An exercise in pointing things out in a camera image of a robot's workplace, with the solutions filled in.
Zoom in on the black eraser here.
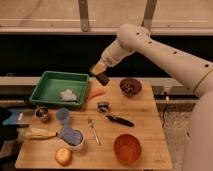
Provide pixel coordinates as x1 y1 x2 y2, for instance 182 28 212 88
95 73 109 86

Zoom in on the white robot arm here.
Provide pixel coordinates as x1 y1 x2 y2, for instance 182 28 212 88
90 24 213 171

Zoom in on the white crumpled plastic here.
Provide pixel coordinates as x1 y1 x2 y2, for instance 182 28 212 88
60 89 77 102

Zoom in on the blue plastic cup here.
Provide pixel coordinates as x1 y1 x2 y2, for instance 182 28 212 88
56 108 70 125

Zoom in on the small metal cup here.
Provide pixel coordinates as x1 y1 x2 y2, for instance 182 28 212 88
35 107 50 122

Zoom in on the orange carrot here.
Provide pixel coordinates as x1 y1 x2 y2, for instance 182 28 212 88
86 89 105 101

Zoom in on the dark purple bowl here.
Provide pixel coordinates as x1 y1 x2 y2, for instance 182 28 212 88
120 78 142 97

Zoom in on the small black clip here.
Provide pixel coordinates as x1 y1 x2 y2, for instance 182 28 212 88
97 102 109 112

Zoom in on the green plastic tray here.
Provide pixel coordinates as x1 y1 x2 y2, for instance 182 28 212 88
29 71 89 108

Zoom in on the silver fork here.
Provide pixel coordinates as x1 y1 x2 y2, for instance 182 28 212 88
88 118 101 146

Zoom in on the orange bowl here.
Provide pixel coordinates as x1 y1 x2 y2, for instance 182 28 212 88
113 134 142 165

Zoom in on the banana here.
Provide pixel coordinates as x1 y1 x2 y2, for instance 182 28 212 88
25 128 57 140

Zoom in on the blue object at left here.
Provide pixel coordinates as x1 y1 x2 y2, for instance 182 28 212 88
3 109 23 125

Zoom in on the black handled peeler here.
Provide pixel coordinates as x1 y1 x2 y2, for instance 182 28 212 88
106 115 134 127

